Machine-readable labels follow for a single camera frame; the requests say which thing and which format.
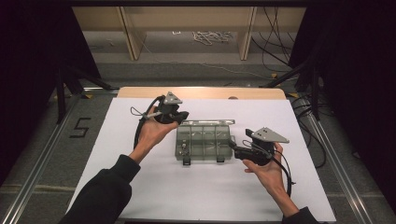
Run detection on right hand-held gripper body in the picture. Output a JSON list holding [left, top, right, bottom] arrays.
[[233, 126, 290, 166]]

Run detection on white paper sheet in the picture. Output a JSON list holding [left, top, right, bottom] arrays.
[[64, 97, 337, 223]]

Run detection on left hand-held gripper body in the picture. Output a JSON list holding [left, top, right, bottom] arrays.
[[154, 91, 183, 124]]

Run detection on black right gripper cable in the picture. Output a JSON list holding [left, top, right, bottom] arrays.
[[242, 139, 297, 199]]

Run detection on person's left hand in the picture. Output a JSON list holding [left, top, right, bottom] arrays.
[[136, 105, 178, 157]]

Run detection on black curtain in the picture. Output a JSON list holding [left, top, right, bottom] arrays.
[[0, 0, 101, 185], [289, 0, 396, 214]]

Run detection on clear plastic compartment box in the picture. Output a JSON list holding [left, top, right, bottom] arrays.
[[175, 119, 237, 166]]

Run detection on black hanging cables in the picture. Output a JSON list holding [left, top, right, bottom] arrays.
[[251, 6, 297, 68]]

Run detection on white rope pile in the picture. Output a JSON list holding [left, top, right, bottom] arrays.
[[191, 30, 233, 47]]

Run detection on black floor cables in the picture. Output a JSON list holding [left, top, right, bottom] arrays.
[[290, 92, 328, 170]]

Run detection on black metal stand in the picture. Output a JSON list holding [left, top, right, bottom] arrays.
[[261, 59, 322, 121], [55, 66, 115, 125]]

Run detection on person's right hand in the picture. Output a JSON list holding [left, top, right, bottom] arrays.
[[242, 143, 288, 197]]

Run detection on thin cable tie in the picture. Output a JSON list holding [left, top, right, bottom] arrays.
[[130, 106, 163, 119]]

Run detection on aluminium floor rail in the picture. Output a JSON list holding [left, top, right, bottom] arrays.
[[0, 87, 120, 224], [297, 98, 375, 224]]

